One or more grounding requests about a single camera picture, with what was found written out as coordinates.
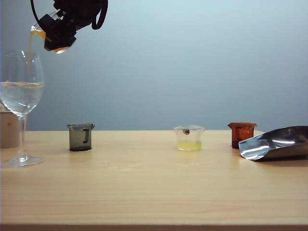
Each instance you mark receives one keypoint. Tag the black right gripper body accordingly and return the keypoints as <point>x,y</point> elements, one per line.
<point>79,12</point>

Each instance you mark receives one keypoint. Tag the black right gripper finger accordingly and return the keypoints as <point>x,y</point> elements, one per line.
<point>60,39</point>
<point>51,24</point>

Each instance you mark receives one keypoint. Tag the clear glass measuring cup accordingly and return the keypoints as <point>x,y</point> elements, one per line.
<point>38,33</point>

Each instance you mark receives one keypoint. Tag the smoky grey measuring cup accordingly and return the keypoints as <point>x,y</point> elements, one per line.
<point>77,140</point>

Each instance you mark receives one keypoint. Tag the amber glass measuring cup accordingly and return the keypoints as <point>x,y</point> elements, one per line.
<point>240,134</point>

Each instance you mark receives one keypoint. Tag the clear wine glass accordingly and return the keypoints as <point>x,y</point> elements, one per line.
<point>21,96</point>

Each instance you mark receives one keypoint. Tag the beige cylindrical container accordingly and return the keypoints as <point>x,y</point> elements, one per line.
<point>8,134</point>

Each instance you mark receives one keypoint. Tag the shiny metal scoop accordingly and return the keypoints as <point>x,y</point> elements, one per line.
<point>276,146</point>

